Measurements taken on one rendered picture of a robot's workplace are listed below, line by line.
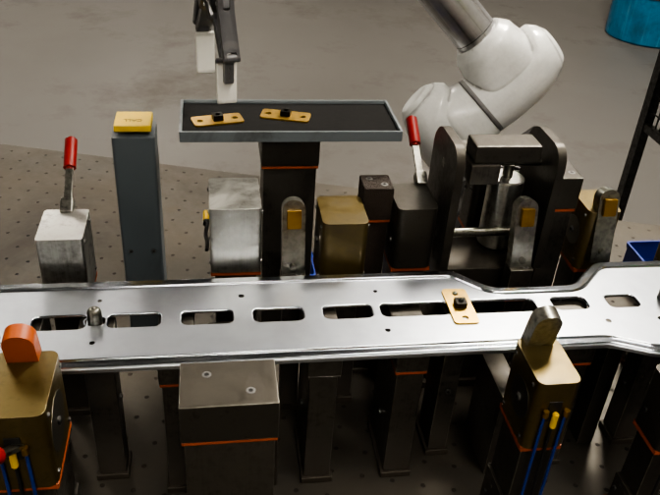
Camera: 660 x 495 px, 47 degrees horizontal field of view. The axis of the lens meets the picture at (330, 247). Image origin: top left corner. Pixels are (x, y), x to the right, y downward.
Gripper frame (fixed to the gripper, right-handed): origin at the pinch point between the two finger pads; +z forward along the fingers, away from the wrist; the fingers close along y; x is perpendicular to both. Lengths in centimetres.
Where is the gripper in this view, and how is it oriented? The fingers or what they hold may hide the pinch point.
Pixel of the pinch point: (215, 81)
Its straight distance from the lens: 127.2
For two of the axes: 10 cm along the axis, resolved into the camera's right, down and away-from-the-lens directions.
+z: -0.6, 8.4, 5.4
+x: 9.3, -1.5, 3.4
